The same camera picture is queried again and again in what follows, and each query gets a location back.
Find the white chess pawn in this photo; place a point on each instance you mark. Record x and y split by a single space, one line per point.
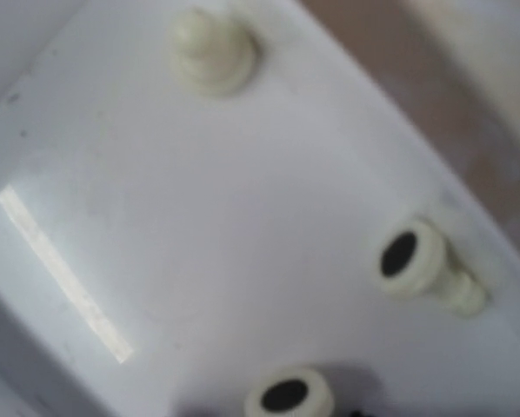
212 54

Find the white chess piece bottom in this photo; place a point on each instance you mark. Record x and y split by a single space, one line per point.
291 391

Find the white plastic tray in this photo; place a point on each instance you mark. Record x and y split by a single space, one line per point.
161 252

